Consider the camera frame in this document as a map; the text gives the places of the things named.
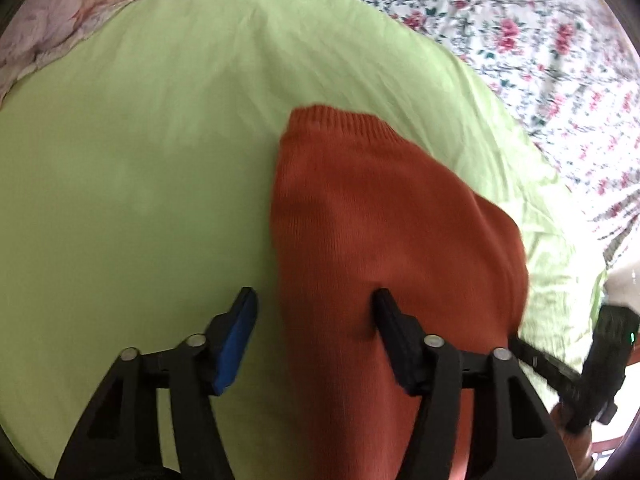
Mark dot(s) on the light green bed sheet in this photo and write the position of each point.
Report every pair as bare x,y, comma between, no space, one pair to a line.
125,185

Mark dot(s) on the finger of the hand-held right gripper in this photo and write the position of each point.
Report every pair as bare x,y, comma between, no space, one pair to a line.
545,362

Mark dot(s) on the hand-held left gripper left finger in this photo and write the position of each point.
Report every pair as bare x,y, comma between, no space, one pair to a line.
235,345

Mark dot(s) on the orange knitted sweater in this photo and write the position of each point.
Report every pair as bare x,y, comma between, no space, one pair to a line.
375,220

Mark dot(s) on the person's right hand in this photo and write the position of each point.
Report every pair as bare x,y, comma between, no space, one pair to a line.
575,452

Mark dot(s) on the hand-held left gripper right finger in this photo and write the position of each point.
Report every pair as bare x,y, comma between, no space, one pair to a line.
395,340

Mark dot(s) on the pastel floral pillow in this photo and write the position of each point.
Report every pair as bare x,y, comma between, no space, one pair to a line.
75,5

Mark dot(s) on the white pink floral quilt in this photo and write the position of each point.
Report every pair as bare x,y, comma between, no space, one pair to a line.
525,35

